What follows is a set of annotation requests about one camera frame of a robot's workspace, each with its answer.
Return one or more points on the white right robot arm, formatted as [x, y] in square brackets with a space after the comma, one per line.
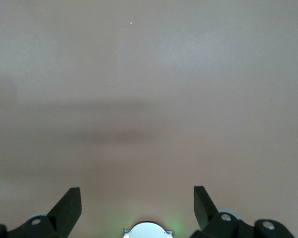
[147, 230]

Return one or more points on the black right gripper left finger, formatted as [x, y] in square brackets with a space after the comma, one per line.
[62, 215]

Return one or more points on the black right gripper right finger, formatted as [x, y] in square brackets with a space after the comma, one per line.
[208, 221]

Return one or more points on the brown table mat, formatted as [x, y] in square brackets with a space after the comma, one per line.
[149, 74]

